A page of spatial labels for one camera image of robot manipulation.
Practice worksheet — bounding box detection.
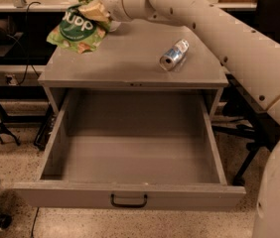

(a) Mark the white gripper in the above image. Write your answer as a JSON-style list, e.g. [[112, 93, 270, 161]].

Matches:
[[78, 0, 131, 22]]

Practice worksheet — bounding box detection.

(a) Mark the black drawer handle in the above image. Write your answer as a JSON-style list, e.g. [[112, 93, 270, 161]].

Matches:
[[110, 193, 148, 208]]

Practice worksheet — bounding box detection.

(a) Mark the open grey top drawer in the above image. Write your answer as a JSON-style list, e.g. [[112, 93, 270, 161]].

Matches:
[[15, 89, 245, 211]]

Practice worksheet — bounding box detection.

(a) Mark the white bowl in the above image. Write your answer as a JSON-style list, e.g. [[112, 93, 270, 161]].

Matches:
[[109, 21, 121, 33]]

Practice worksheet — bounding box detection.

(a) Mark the silver blue soda can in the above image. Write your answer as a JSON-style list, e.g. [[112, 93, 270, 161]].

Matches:
[[159, 39, 190, 71]]

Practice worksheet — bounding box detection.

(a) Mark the grey drawer cabinet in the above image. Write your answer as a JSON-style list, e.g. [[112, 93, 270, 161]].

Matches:
[[38, 5, 229, 120]]

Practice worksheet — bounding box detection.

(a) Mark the wall power outlet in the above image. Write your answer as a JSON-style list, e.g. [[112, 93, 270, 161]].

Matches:
[[5, 74, 18, 85]]

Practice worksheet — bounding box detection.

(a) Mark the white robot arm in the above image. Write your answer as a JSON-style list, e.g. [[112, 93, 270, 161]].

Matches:
[[103, 0, 280, 238]]

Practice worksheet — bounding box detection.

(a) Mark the black office chair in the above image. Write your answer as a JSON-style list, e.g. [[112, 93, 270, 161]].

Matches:
[[212, 0, 280, 186]]

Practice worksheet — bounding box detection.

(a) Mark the black cable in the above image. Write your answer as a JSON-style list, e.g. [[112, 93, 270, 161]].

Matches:
[[5, 1, 43, 87]]

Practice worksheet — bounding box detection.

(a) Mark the green rice chip bag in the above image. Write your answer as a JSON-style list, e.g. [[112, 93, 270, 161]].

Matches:
[[47, 0, 111, 54]]

